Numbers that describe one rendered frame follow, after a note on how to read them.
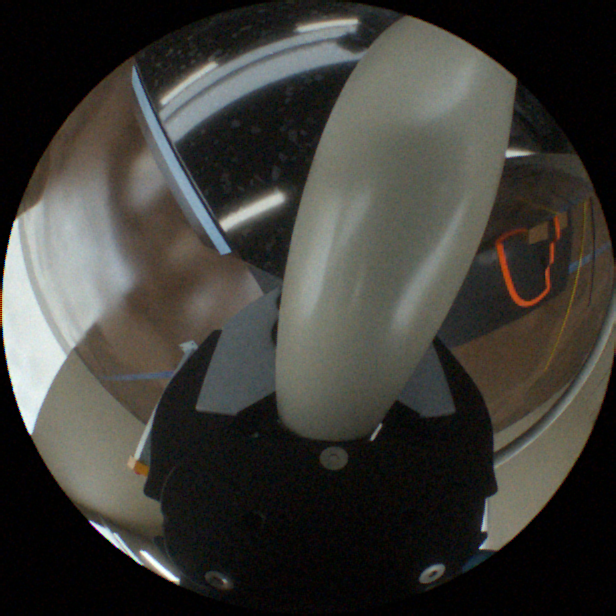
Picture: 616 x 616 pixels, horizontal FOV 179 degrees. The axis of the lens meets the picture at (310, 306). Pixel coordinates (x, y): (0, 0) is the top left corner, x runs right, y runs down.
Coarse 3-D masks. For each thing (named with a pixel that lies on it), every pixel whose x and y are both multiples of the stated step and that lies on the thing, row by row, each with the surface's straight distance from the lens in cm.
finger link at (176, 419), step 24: (216, 336) 9; (192, 360) 8; (168, 384) 8; (192, 384) 7; (168, 408) 7; (192, 408) 7; (168, 432) 7; (192, 432) 6; (216, 432) 6; (240, 432) 7; (168, 456) 6
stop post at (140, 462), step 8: (184, 344) 178; (192, 344) 170; (192, 352) 173; (184, 360) 169; (176, 368) 170; (152, 416) 155; (144, 432) 154; (144, 440) 149; (144, 448) 148; (136, 456) 151; (144, 456) 149; (128, 464) 154; (136, 464) 145; (144, 464) 150; (144, 472) 148
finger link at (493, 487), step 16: (448, 352) 9; (448, 368) 8; (448, 384) 8; (464, 384) 8; (464, 400) 8; (480, 400) 8; (448, 416) 7; (464, 416) 7; (480, 416) 8; (416, 432) 7; (432, 432) 6; (448, 432) 7; (464, 432) 7; (480, 432) 7; (464, 448) 7; (480, 448) 7; (480, 464) 7
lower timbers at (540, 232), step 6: (558, 216) 169; (564, 216) 178; (546, 222) 150; (552, 222) 175; (558, 222) 171; (564, 222) 179; (534, 228) 139; (540, 228) 144; (546, 228) 151; (522, 234) 139; (528, 234) 135; (534, 234) 140; (540, 234) 146; (546, 234) 152; (522, 240) 141; (528, 240) 136; (534, 240) 141; (540, 240) 147
